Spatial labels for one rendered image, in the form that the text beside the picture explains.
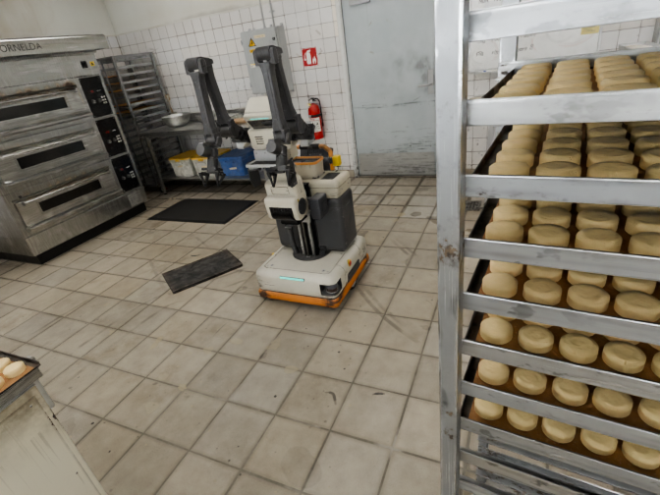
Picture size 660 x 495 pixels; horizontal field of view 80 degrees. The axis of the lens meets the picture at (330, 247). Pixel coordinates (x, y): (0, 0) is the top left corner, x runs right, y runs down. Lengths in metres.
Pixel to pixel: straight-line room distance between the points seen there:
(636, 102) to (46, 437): 1.57
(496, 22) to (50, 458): 1.56
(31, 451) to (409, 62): 4.45
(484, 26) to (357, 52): 4.51
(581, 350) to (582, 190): 0.27
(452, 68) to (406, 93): 4.39
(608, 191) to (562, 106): 0.11
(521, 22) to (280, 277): 2.35
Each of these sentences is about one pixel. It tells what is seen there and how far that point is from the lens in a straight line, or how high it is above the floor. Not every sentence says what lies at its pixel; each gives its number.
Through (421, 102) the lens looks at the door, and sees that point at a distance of 4.85.
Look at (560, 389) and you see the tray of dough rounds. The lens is 0.76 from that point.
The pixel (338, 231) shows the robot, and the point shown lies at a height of 0.46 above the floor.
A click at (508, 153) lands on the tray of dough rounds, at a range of 0.64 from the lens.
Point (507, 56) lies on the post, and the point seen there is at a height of 1.53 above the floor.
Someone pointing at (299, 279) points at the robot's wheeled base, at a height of 0.26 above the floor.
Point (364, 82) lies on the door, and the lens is 4.99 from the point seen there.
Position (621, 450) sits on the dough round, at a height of 0.95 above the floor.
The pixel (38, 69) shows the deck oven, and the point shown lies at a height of 1.76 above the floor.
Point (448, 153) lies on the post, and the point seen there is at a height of 1.46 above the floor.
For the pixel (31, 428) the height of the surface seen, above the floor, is 0.73.
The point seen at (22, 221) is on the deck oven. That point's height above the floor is 0.48.
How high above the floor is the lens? 1.60
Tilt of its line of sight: 27 degrees down
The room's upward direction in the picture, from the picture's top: 9 degrees counter-clockwise
